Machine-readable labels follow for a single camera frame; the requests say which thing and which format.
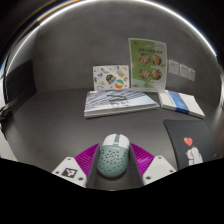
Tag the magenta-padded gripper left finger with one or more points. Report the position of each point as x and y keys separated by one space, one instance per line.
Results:
x=79 y=165

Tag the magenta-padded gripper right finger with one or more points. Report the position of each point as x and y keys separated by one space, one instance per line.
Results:
x=150 y=166

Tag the mint green perforated computer mouse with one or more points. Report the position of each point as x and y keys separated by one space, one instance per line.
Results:
x=113 y=159

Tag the black mouse pad heart print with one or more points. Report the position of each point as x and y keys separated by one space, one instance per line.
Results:
x=190 y=133

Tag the white book blue band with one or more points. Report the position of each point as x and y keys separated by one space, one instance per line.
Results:
x=181 y=102

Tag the grey striped cover book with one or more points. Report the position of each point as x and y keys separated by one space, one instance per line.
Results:
x=116 y=101

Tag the white sticker sheet card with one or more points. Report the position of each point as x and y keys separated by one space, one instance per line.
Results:
x=110 y=77

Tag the green menu sign stand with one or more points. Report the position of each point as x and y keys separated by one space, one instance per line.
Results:
x=148 y=63

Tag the white wall switch plate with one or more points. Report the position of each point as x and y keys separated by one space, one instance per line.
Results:
x=173 y=67
x=183 y=70
x=191 y=74

